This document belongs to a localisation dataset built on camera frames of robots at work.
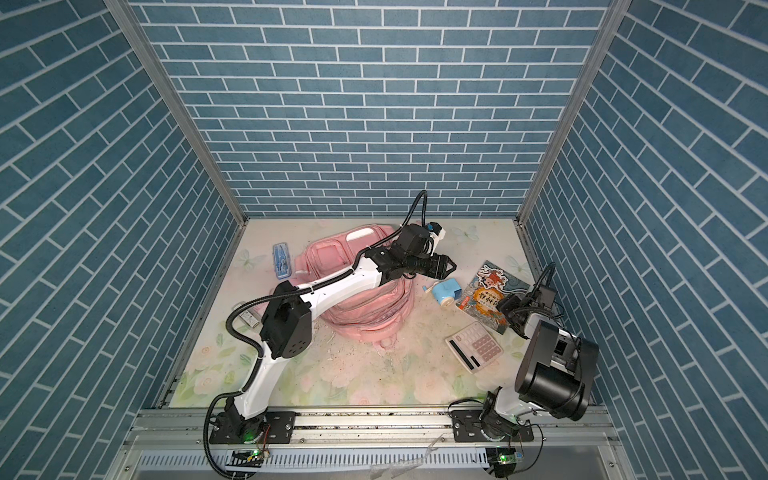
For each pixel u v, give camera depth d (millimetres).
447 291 940
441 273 770
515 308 845
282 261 1068
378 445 724
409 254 694
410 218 691
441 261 764
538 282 737
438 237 783
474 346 862
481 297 988
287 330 540
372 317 889
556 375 467
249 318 914
